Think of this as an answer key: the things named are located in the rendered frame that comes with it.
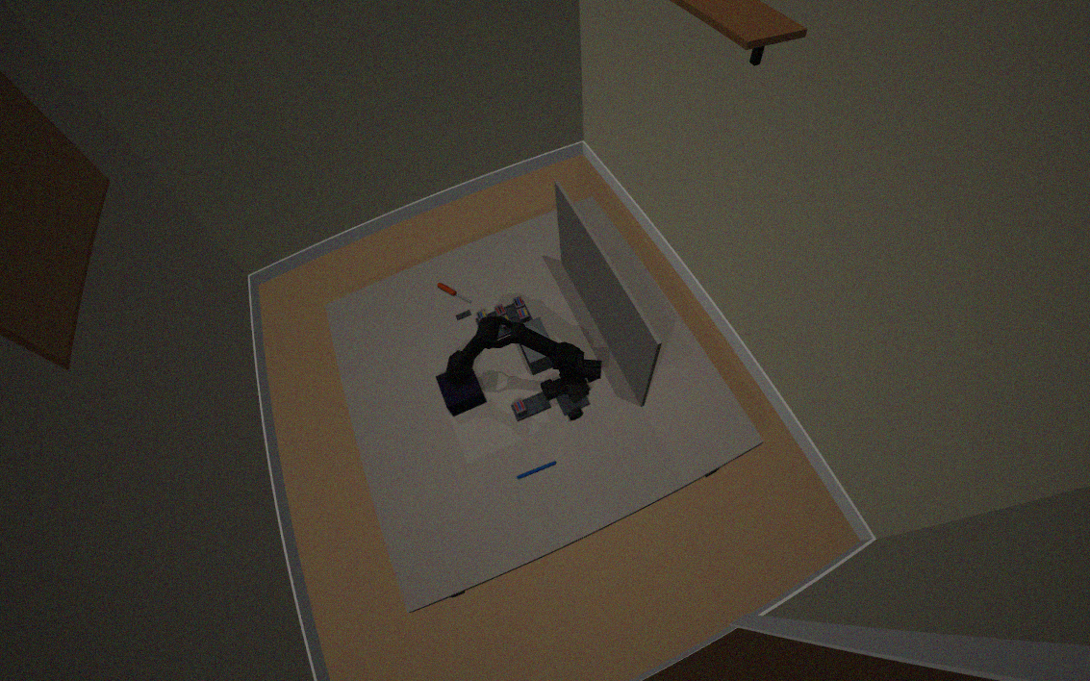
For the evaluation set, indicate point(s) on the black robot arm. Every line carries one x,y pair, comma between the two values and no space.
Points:
565,356

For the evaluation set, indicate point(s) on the dark blue thin bar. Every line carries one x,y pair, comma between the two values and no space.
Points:
535,470

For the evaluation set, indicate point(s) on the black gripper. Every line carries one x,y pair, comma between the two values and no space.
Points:
554,388

